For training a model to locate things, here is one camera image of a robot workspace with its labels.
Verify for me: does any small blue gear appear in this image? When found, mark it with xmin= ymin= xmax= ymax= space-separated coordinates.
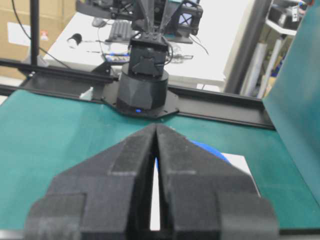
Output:
xmin=158 ymin=139 xmax=231 ymax=175

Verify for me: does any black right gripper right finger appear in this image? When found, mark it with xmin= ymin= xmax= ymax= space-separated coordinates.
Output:
xmin=156 ymin=124 xmax=279 ymax=240

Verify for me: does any white rectangular board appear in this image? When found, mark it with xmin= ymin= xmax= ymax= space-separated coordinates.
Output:
xmin=149 ymin=153 xmax=261 ymax=231

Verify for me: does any green table cloth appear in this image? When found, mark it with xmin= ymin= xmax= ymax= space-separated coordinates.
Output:
xmin=0 ymin=90 xmax=320 ymax=230

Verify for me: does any green side panel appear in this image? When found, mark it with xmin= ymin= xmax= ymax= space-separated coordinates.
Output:
xmin=262 ymin=0 xmax=320 ymax=201

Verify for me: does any black keyboard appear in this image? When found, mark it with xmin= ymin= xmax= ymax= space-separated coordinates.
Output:
xmin=106 ymin=20 xmax=136 ymax=43

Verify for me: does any white background desk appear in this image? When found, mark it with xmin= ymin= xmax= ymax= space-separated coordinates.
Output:
xmin=46 ymin=0 xmax=252 ymax=84

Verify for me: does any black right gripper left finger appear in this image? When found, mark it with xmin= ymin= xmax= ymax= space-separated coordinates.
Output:
xmin=24 ymin=124 xmax=156 ymax=240

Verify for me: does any black aluminium rail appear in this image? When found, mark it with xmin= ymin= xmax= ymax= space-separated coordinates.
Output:
xmin=0 ymin=58 xmax=275 ymax=130

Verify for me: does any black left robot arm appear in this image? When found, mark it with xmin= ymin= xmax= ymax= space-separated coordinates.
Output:
xmin=75 ymin=0 xmax=203 ymax=119

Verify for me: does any cardboard box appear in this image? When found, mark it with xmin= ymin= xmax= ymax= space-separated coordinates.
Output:
xmin=0 ymin=0 xmax=76 ymax=62

